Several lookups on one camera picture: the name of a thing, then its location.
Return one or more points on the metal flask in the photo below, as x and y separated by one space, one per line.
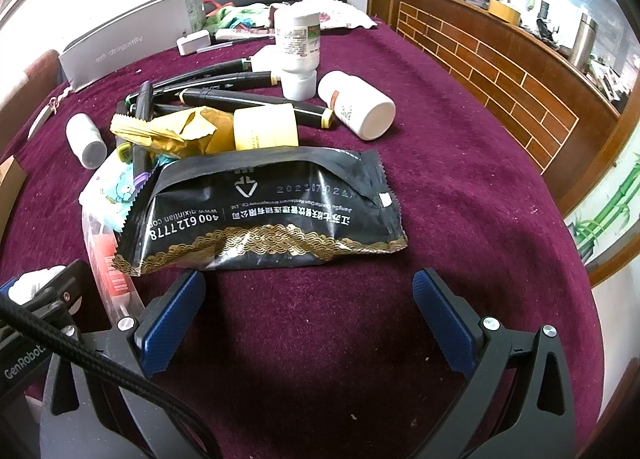
582 39

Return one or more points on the yellow wrapper packet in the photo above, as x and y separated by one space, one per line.
170 131

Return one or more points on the clear packet red candle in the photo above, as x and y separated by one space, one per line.
107 259

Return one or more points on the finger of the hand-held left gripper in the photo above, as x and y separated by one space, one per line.
60 289

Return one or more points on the bamboo print panel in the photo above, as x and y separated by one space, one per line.
610 209

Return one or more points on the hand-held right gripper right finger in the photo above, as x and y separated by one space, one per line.
442 324

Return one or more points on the white bottle red label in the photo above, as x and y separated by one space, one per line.
357 106

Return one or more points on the pink floral cloth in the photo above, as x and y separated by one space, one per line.
345 18

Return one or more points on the small white box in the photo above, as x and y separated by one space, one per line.
192 42

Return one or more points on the small plain white bottle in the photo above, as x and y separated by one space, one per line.
85 139

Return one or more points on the black marker green cap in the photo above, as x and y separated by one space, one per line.
210 70

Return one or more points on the black marker yellow caps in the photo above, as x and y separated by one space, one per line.
250 103

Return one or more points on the white bottle green label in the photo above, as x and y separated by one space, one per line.
297 44

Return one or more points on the grey pen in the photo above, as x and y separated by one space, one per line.
215 46

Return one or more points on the cartoon print tissue pack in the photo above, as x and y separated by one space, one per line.
117 189

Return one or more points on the white tool top left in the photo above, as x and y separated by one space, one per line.
47 111

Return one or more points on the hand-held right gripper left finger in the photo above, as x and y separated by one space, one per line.
172 324

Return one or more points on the long grey box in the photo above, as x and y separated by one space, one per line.
130 39

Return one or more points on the maroon chair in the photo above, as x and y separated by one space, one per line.
35 84

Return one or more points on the cardboard box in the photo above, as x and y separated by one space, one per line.
10 184

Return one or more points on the green patterned cloth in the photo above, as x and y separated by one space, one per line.
235 16

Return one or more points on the white square box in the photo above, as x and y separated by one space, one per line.
265 59

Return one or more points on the yellow round jar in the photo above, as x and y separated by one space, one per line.
265 128

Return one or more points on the wooden brick-pattern cabinet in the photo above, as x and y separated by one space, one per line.
500 84

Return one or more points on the black gold-patterned snack packet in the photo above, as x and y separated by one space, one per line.
265 209

